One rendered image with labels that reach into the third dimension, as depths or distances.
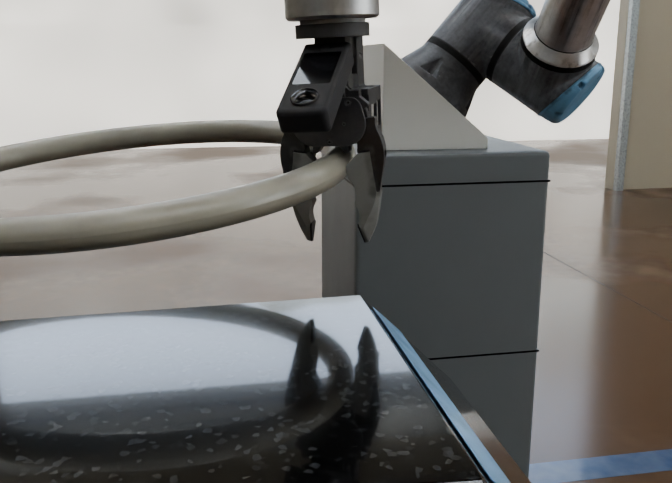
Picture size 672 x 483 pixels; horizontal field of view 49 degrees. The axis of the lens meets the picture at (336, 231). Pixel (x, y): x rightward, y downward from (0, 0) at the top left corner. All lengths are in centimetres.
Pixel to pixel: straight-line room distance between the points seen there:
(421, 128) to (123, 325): 96
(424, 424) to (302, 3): 40
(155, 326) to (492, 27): 111
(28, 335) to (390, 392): 31
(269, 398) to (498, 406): 118
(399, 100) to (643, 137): 505
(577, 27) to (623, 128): 483
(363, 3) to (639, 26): 570
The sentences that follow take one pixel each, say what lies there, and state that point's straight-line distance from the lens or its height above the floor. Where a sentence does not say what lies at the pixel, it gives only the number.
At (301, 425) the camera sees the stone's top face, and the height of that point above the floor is 80.
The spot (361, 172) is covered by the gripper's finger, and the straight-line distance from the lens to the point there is 71.
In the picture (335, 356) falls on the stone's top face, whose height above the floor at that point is 81.
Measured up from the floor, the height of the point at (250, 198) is 92.
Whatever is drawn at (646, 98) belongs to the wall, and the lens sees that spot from 643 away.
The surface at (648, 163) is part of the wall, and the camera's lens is 651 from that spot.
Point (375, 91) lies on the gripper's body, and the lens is 75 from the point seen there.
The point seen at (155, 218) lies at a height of 91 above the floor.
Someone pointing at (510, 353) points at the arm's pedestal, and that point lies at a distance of 162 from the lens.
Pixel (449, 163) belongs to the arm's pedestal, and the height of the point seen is 83.
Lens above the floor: 103
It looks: 13 degrees down
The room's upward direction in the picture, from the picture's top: straight up
